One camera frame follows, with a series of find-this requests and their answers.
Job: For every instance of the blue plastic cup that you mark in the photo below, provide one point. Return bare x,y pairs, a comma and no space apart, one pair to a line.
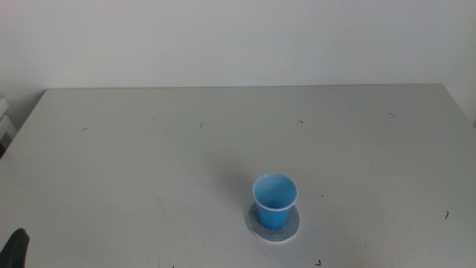
275,208

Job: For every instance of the round grey felt cup mat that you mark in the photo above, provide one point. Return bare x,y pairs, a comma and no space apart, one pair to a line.
292,226

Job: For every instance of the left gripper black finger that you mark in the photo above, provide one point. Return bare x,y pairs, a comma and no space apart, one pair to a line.
14,249

